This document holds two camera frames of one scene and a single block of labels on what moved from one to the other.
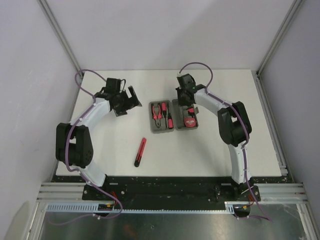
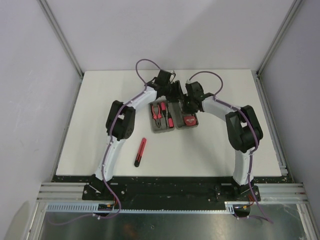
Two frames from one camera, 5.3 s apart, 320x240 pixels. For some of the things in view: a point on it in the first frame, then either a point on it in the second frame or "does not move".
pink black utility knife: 141,151 does not move
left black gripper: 131,102 to 177,94
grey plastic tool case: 162,116 does not move
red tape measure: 189,122 does not move
